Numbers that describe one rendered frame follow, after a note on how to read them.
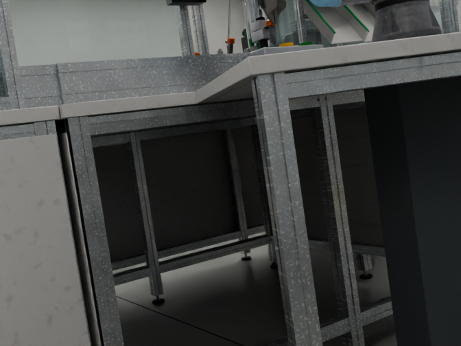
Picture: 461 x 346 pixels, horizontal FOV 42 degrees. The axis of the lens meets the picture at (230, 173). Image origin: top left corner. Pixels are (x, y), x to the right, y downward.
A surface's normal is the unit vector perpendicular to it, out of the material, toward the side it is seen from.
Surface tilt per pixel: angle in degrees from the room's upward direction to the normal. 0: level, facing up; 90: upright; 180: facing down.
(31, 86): 90
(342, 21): 45
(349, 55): 90
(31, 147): 90
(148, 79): 90
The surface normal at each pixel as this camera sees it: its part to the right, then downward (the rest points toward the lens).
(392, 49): 0.22, 0.03
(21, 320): 0.54, -0.03
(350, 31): 0.17, -0.70
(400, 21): -0.40, -0.20
